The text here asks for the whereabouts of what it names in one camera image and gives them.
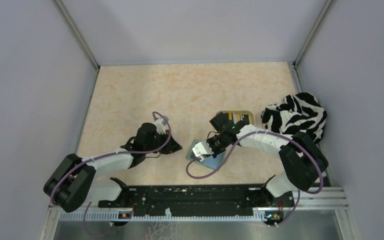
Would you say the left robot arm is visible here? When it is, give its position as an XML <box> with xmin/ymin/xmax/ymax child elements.
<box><xmin>43</xmin><ymin>121</ymin><xmax>183</xmax><ymax>213</ymax></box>

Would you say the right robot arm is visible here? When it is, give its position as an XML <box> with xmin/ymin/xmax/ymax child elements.
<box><xmin>193</xmin><ymin>112</ymin><xmax>329</xmax><ymax>206</ymax></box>

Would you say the aluminium frame rail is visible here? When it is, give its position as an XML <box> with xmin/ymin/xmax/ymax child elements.
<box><xmin>296</xmin><ymin>187</ymin><xmax>349</xmax><ymax>211</ymax></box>

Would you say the cream oval card tray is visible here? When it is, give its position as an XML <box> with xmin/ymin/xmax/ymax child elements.
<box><xmin>215</xmin><ymin>110</ymin><xmax>255</xmax><ymax>125</ymax></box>

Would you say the green card holder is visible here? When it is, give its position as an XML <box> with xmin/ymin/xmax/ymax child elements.
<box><xmin>185</xmin><ymin>139</ymin><xmax>226</xmax><ymax>170</ymax></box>

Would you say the zebra striped cloth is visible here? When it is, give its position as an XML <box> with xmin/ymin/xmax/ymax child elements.
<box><xmin>261</xmin><ymin>92</ymin><xmax>328</xmax><ymax>144</ymax></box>

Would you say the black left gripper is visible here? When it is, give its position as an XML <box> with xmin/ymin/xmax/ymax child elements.
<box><xmin>145</xmin><ymin>129</ymin><xmax>183</xmax><ymax>155</ymax></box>

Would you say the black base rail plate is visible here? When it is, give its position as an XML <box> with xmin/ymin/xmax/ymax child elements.
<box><xmin>98</xmin><ymin>184</ymin><xmax>295</xmax><ymax>217</ymax></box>

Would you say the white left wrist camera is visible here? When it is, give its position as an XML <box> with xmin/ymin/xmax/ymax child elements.
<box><xmin>153</xmin><ymin>115</ymin><xmax>169</xmax><ymax>134</ymax></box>

